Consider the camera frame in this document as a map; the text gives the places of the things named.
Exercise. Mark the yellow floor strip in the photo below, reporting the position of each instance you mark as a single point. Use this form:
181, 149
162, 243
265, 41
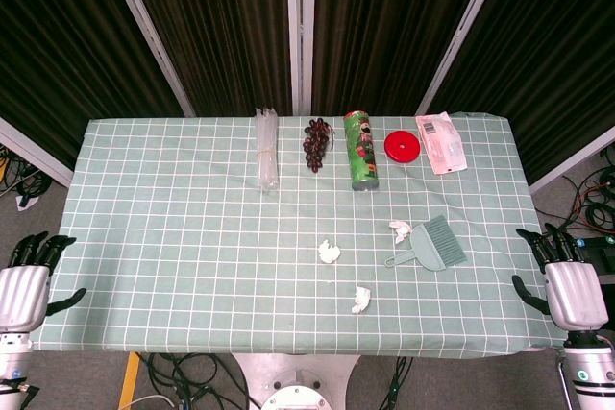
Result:
129, 381

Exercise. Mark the red round lid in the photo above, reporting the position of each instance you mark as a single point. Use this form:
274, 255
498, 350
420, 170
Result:
402, 146

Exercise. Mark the dark pleated curtain panel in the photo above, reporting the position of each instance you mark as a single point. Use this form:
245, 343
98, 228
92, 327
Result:
384, 21
57, 45
216, 21
552, 45

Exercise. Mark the white metal frame post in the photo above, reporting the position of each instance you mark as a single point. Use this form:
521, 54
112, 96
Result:
463, 31
299, 31
149, 35

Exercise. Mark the green checked tablecloth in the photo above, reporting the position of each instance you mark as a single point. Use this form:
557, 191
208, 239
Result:
192, 247

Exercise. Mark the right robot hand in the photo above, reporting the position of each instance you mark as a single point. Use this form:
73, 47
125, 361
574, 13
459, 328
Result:
574, 295

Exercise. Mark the dark purple grape bunch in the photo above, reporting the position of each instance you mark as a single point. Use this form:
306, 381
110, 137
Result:
315, 143

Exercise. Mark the green chips can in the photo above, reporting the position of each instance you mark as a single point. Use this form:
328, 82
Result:
362, 155

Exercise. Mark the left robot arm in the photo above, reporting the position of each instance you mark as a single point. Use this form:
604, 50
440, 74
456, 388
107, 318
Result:
12, 367

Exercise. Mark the white paper scrap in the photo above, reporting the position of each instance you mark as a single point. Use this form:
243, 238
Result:
26, 202

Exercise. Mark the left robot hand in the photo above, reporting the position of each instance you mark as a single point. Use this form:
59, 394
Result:
21, 295

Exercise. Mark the black equipment box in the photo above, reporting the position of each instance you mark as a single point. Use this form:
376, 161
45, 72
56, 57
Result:
603, 256

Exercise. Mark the pink white plastic packet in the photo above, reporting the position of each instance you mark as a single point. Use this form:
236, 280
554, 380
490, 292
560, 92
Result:
442, 143

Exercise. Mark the white metal frame bar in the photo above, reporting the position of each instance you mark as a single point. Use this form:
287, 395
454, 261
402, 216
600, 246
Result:
33, 153
572, 160

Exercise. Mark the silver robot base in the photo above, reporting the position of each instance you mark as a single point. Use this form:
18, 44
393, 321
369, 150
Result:
295, 381

